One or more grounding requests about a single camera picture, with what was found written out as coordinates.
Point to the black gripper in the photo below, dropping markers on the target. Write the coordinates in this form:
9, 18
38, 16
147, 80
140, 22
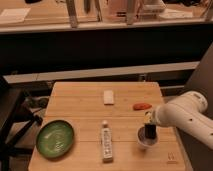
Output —
150, 131

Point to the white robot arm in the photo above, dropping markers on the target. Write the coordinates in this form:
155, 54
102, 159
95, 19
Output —
185, 112

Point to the white eraser block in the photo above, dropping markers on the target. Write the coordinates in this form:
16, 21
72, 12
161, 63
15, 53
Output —
108, 97

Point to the green ceramic plate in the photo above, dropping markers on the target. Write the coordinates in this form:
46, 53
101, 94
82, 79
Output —
55, 139

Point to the orange red small object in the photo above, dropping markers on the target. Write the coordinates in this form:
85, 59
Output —
141, 106

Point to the white tube with cap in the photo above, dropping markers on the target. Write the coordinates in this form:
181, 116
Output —
106, 141

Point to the white box on shelf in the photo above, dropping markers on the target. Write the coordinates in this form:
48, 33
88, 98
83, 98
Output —
153, 6

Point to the white paper sheet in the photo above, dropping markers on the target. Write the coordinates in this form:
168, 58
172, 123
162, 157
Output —
16, 15

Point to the metal frame post right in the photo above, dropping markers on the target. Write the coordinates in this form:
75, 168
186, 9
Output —
130, 11

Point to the metal frame post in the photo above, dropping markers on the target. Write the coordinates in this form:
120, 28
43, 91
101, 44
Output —
72, 13
130, 11

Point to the metal frame post left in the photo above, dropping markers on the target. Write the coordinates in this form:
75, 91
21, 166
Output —
72, 13

